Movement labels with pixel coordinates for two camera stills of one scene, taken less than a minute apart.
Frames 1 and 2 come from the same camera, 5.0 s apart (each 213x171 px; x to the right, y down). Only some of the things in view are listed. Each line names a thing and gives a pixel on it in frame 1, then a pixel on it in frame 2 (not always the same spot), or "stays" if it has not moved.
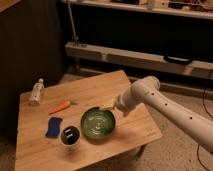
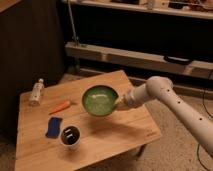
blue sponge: [53, 127] stays
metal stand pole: [75, 37] stays
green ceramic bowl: [98, 123] to [99, 100]
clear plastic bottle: [35, 99] stays
